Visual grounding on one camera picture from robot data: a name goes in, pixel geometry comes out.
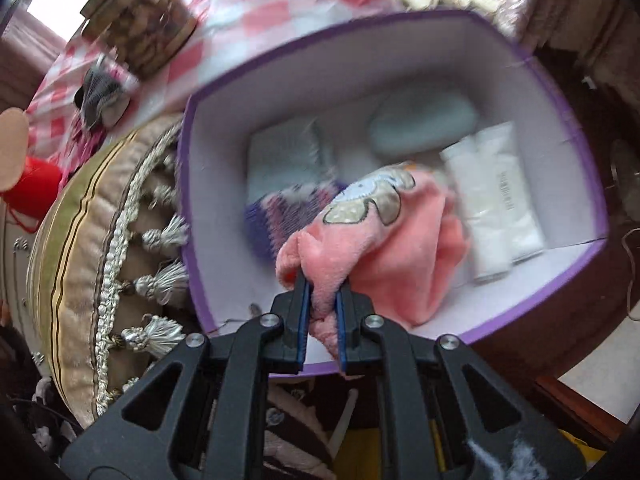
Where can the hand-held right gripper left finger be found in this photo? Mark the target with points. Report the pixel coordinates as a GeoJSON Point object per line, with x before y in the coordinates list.
{"type": "Point", "coordinates": [301, 310]}

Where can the purple knit sock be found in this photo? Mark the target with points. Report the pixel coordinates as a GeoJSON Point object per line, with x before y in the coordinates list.
{"type": "Point", "coordinates": [280, 220]}

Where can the white plastic packet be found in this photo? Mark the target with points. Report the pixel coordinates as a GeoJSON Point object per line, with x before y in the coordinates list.
{"type": "Point", "coordinates": [475, 210]}
{"type": "Point", "coordinates": [515, 200]}

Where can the light blue towel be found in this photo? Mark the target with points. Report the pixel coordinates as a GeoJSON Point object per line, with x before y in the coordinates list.
{"type": "Point", "coordinates": [285, 160]}
{"type": "Point", "coordinates": [420, 120]}

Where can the pink plain curtain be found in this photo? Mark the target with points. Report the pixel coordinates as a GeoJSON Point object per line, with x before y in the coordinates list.
{"type": "Point", "coordinates": [20, 50]}

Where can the striped tasselled cushion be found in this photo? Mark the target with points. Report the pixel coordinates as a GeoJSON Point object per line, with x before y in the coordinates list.
{"type": "Point", "coordinates": [75, 260]}

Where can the clear jar with metal lid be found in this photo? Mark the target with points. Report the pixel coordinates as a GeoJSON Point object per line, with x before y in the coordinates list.
{"type": "Point", "coordinates": [145, 25]}

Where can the beige round disc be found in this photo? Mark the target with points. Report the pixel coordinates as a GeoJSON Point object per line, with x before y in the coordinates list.
{"type": "Point", "coordinates": [10, 150]}

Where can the pink fleece towel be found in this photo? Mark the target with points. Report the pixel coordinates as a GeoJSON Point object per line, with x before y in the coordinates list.
{"type": "Point", "coordinates": [400, 260]}

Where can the dark wooden furniture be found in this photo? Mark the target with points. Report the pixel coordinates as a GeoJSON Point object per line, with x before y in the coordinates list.
{"type": "Point", "coordinates": [580, 405]}

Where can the dark checked cloth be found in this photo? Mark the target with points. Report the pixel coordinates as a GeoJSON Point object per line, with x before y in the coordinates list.
{"type": "Point", "coordinates": [102, 92]}

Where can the red white checked tablecloth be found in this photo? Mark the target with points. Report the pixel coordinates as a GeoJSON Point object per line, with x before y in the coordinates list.
{"type": "Point", "coordinates": [240, 10]}

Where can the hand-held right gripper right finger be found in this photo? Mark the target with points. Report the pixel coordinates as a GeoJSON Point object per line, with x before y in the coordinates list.
{"type": "Point", "coordinates": [342, 325]}

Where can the red plastic thermos jug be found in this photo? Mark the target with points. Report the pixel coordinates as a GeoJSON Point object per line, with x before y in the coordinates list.
{"type": "Point", "coordinates": [35, 185]}

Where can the yellow object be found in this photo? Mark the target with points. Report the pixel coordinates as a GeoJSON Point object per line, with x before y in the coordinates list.
{"type": "Point", "coordinates": [365, 455]}

